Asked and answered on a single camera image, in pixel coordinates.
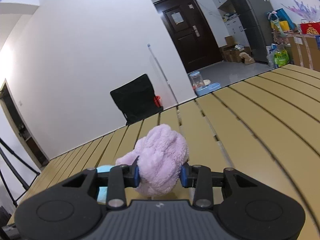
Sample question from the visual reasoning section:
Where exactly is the pale pink cloth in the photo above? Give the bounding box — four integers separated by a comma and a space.
116, 124, 189, 197

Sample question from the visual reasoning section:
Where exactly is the light blue ball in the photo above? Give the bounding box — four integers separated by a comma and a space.
97, 165, 114, 204

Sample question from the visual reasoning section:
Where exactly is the black folding chair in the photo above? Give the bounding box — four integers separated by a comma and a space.
110, 74, 163, 125

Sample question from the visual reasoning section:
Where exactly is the folding camping table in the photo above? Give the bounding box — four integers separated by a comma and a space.
6, 64, 320, 240

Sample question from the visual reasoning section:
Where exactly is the white mop stick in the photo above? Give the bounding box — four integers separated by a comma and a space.
147, 43, 179, 105

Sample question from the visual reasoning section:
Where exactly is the dark wooden door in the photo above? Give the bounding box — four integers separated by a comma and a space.
154, 0, 222, 73

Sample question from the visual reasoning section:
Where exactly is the cardboard box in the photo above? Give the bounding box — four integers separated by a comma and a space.
287, 34, 320, 72

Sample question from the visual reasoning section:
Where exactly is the blue shopping bag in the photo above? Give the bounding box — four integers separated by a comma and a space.
275, 8, 295, 30

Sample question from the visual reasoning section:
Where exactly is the grey refrigerator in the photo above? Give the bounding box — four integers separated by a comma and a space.
231, 0, 273, 63

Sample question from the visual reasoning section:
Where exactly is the red gift bag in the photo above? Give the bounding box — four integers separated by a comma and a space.
300, 22, 320, 35

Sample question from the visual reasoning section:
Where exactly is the black camera tripod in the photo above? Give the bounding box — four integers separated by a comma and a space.
0, 139, 40, 207

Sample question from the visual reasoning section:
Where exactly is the white wall cabinet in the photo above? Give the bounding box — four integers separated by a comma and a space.
213, 0, 249, 47

